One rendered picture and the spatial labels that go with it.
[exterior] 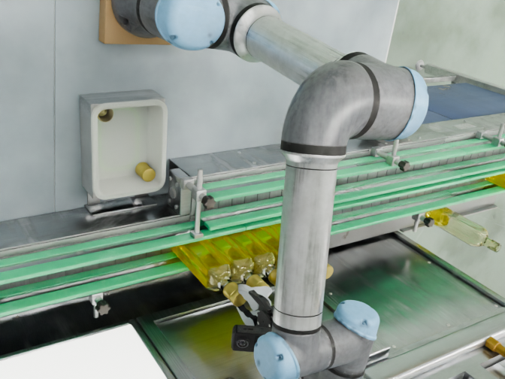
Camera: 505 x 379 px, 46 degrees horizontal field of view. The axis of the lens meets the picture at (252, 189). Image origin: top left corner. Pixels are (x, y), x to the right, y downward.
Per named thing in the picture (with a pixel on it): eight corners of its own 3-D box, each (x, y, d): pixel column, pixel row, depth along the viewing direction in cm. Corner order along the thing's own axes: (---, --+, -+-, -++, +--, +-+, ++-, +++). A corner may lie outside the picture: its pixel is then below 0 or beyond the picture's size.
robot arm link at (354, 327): (344, 331, 91) (326, 389, 95) (393, 318, 98) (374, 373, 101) (312, 303, 97) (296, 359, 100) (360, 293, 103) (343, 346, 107)
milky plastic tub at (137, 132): (81, 186, 139) (94, 202, 133) (78, 93, 130) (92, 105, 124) (151, 176, 148) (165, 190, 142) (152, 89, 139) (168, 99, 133)
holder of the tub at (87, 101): (83, 206, 142) (93, 220, 136) (79, 94, 131) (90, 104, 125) (149, 195, 151) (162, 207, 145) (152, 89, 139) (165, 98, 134)
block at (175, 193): (164, 204, 147) (177, 216, 141) (166, 169, 143) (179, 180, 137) (178, 202, 149) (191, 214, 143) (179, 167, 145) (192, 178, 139)
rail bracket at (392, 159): (367, 155, 170) (400, 172, 160) (371, 130, 167) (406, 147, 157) (377, 153, 172) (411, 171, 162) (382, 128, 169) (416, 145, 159)
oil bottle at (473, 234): (423, 219, 196) (489, 257, 177) (428, 203, 194) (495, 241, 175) (434, 218, 199) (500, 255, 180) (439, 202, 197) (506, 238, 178)
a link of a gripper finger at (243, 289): (257, 280, 128) (280, 309, 121) (234, 287, 125) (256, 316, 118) (260, 269, 126) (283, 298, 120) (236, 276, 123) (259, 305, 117)
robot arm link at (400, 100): (199, -20, 120) (385, 76, 82) (258, -8, 129) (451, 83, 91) (186, 38, 125) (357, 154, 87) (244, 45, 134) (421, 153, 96)
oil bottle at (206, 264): (170, 250, 145) (212, 297, 129) (170, 230, 143) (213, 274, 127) (191, 245, 148) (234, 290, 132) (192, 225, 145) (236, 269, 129)
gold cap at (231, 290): (222, 298, 127) (232, 309, 124) (223, 283, 126) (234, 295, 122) (236, 293, 129) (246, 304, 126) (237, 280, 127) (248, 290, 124)
